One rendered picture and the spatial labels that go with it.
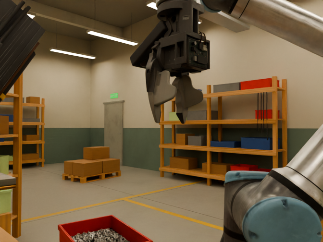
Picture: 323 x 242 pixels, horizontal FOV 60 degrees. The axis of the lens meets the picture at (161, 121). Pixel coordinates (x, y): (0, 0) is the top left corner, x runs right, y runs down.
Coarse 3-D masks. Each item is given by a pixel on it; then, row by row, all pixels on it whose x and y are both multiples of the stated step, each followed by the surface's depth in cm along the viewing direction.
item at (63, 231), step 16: (64, 224) 102; (80, 224) 105; (96, 224) 108; (112, 224) 111; (64, 240) 95; (80, 240) 96; (96, 240) 94; (112, 240) 96; (128, 240) 99; (144, 240) 90
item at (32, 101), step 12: (12, 120) 839; (24, 120) 861; (36, 120) 885; (36, 132) 928; (0, 144) 806; (12, 144) 829; (36, 144) 926; (12, 156) 866; (24, 156) 862; (36, 156) 886
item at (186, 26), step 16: (192, 0) 47; (160, 16) 52; (176, 16) 50; (192, 16) 47; (176, 32) 50; (192, 32) 47; (160, 48) 50; (176, 48) 47; (192, 48) 47; (208, 48) 51; (160, 64) 50; (176, 64) 47; (192, 64) 47; (208, 64) 51
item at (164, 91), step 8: (160, 72) 50; (168, 72) 49; (160, 80) 50; (168, 80) 48; (160, 88) 49; (168, 88) 48; (152, 96) 49; (160, 96) 49; (168, 96) 47; (152, 104) 49; (160, 104) 49; (152, 112) 49; (160, 112) 50
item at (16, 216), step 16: (16, 96) 321; (16, 112) 325; (0, 128) 311; (16, 128) 324; (16, 144) 324; (0, 160) 310; (16, 160) 323; (16, 176) 321; (16, 192) 323; (16, 208) 322; (16, 224) 322
